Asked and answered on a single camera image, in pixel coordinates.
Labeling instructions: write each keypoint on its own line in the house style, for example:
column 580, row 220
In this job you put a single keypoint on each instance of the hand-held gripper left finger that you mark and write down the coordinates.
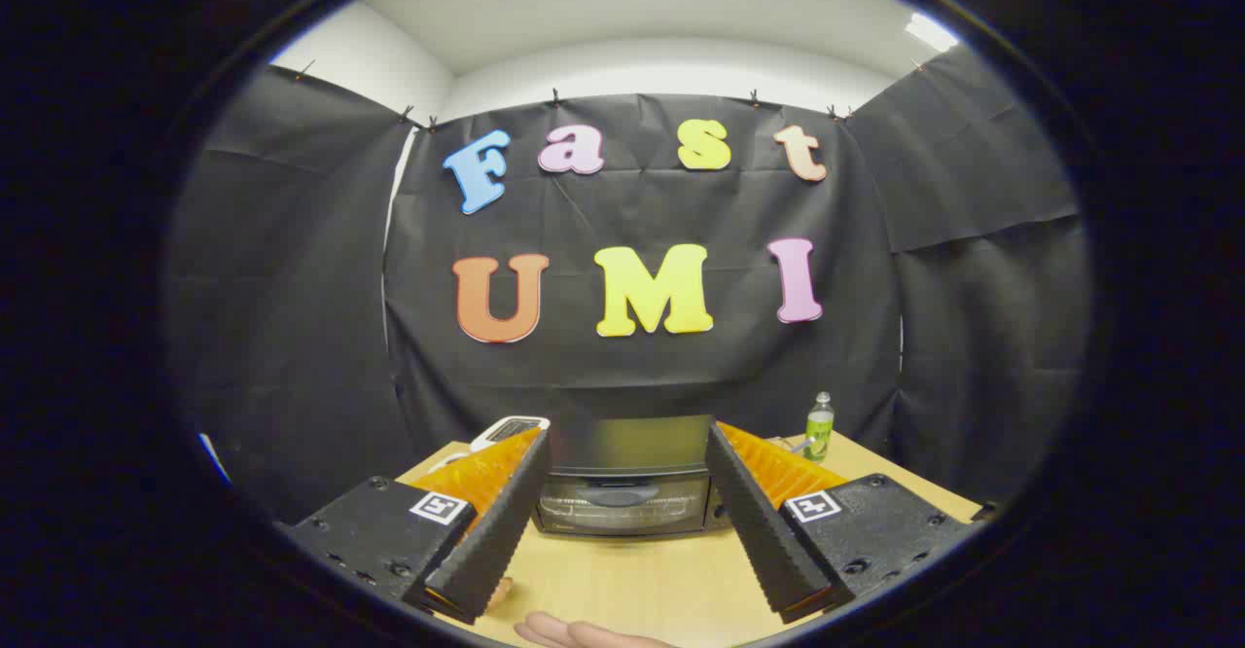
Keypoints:
column 501, row 531

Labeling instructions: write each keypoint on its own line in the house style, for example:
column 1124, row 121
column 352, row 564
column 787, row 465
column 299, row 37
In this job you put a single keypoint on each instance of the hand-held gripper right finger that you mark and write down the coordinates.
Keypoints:
column 754, row 522

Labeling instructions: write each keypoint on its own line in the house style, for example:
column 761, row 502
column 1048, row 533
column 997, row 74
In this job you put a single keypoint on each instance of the black toaster oven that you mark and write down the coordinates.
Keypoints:
column 627, row 444

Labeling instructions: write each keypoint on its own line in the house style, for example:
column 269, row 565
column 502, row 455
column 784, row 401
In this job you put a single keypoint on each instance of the white pop-up toaster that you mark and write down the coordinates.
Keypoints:
column 506, row 430

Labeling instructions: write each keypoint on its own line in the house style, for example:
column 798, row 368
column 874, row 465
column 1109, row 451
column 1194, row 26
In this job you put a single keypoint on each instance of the green drink bottle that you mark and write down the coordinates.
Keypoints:
column 819, row 432

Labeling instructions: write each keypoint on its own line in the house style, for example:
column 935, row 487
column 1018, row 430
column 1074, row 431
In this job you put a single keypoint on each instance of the row of black cloth clips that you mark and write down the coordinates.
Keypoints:
column 555, row 98

